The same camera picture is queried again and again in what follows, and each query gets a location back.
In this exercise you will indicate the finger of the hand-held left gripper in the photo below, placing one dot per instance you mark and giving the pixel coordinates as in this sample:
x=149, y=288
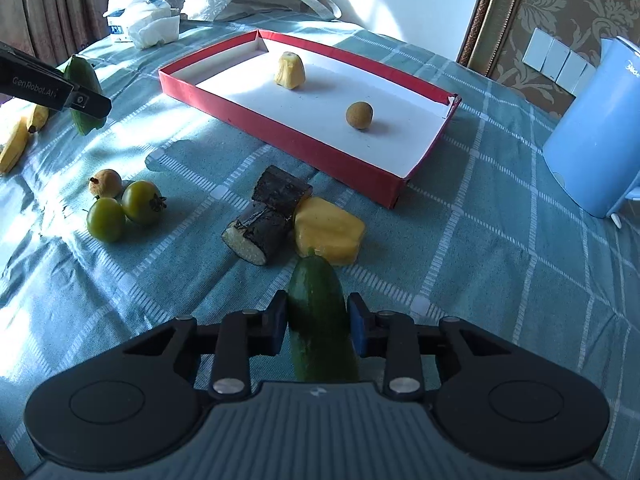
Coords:
x=35, y=85

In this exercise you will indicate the white tissue pack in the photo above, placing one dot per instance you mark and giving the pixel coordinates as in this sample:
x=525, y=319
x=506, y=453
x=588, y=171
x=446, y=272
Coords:
x=122, y=22

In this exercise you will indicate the blue electric kettle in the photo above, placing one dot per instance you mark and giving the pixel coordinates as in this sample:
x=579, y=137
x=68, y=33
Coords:
x=595, y=150

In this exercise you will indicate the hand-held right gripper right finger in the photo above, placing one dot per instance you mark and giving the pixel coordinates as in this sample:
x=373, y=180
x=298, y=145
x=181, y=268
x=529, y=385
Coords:
x=357, y=325

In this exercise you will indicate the green tomato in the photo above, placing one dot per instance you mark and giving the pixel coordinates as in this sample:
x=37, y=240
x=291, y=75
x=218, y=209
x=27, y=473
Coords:
x=142, y=201
x=106, y=219

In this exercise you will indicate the red cardboard box tray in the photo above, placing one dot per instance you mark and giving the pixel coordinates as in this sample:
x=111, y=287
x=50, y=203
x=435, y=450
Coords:
x=325, y=105

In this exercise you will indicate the crumpled white tissue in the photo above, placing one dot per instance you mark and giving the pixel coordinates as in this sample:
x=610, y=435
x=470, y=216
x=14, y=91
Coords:
x=155, y=32

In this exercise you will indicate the ornate wooden frame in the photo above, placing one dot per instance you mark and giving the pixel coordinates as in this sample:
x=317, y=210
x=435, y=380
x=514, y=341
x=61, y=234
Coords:
x=482, y=10

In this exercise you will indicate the white wall switch panel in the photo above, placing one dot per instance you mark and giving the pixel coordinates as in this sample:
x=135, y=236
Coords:
x=555, y=57

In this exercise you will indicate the eggplant piece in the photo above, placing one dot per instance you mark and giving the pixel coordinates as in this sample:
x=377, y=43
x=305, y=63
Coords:
x=257, y=237

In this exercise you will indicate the teal checked tablecloth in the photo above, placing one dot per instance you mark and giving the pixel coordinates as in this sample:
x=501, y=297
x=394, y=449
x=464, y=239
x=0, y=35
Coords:
x=475, y=260

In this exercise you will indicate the yellow pineapple chunk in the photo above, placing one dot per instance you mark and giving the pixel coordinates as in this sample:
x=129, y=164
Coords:
x=289, y=71
x=327, y=230

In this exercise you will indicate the brown curtain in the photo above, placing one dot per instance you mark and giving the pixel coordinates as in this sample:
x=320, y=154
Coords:
x=50, y=0

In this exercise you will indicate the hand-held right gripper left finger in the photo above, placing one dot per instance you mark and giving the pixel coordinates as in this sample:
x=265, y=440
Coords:
x=275, y=325

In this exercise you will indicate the yellow banana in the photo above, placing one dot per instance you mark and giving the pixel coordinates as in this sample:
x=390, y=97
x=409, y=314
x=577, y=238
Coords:
x=15, y=145
x=39, y=116

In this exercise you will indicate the green cucumber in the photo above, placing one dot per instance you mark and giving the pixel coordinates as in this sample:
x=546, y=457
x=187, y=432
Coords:
x=82, y=72
x=320, y=320

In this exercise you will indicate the brown longan fruit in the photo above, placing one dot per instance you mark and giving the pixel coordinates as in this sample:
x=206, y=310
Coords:
x=359, y=115
x=105, y=183

